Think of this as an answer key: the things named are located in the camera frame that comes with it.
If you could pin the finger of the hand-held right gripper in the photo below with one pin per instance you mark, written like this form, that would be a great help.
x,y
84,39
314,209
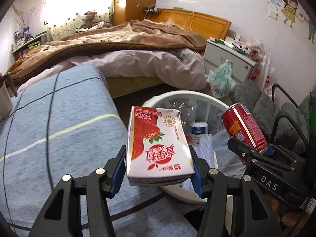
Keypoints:
x,y
271,150
240,148

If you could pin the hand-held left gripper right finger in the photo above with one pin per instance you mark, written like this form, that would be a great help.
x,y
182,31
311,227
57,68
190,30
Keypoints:
x,y
198,180

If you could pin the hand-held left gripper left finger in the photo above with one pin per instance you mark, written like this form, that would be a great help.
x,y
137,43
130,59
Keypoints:
x,y
118,172

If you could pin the red drink can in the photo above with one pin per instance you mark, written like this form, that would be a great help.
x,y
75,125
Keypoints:
x,y
244,126

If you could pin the white foam net sleeve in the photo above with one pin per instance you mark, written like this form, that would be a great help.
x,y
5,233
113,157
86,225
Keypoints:
x,y
206,150

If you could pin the red strawberry milk carton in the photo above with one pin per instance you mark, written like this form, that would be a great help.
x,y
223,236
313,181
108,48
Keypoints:
x,y
158,153

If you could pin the white bottle blue label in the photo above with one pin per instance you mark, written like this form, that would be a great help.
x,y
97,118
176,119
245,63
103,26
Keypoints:
x,y
198,132

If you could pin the clear plastic container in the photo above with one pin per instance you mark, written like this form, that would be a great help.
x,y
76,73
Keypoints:
x,y
186,112

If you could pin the white mesh trash bin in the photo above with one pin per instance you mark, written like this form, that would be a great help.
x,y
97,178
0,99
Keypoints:
x,y
197,93

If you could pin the person's right hand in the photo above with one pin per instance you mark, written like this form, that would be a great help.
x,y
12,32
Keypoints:
x,y
291,218

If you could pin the grey quilted cushion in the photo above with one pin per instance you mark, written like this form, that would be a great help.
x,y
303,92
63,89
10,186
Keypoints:
x,y
259,98

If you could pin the green print plastic bag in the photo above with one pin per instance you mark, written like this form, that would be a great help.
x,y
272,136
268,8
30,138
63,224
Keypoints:
x,y
222,79

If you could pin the white nightstand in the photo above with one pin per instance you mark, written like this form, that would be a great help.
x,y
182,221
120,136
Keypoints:
x,y
222,54

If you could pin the clutter of small boxes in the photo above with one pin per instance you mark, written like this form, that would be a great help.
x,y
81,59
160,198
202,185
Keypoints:
x,y
244,44

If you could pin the wooden bed headboard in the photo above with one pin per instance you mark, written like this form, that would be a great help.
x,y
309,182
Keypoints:
x,y
205,24

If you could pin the beige mug brown lid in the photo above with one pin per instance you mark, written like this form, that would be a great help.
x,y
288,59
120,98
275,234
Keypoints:
x,y
5,101

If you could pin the brown blanket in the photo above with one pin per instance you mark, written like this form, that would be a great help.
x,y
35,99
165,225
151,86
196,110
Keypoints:
x,y
111,37

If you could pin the cluttered desk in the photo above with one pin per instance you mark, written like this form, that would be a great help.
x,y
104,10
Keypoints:
x,y
32,44

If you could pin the brown teddy bear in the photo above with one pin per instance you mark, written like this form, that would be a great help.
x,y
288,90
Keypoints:
x,y
90,17

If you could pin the power strip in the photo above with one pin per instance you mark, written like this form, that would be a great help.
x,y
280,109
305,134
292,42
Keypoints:
x,y
153,9

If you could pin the vase of purple twigs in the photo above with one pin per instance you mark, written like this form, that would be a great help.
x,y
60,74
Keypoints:
x,y
26,32

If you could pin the heart print curtain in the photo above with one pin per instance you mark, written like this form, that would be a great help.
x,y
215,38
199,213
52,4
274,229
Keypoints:
x,y
74,5

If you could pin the wooden wardrobe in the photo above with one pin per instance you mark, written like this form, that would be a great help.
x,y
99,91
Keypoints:
x,y
138,0

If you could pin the black metal chair frame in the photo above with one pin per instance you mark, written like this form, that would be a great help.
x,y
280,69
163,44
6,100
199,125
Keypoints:
x,y
275,91

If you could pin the white wall switch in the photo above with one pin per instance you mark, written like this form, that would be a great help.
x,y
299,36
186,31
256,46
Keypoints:
x,y
273,15

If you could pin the cartoon girl wall sticker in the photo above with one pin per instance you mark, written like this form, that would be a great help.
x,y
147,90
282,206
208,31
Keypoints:
x,y
288,7

